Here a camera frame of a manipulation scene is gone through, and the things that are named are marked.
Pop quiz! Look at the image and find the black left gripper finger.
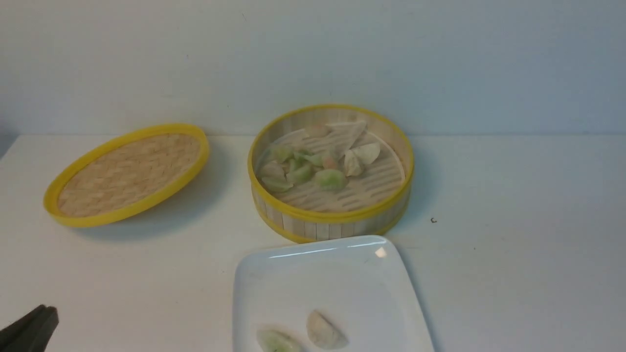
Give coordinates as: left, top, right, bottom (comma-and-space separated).
0, 305, 60, 352

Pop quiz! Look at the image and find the white dumpling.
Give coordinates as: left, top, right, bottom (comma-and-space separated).
351, 143, 381, 165
343, 150, 364, 177
306, 310, 349, 351

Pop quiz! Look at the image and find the white square plate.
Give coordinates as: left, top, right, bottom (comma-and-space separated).
232, 235, 435, 352

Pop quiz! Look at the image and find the yellow woven steamer lid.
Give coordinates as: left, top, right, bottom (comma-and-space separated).
43, 123, 210, 228

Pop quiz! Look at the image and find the pale green dumpling lower left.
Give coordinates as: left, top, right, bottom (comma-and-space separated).
260, 176, 294, 193

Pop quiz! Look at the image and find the yellow bamboo steamer basket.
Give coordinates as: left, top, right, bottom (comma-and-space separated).
247, 104, 415, 243

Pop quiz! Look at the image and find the white paper liner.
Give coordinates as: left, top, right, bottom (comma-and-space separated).
326, 122, 367, 159

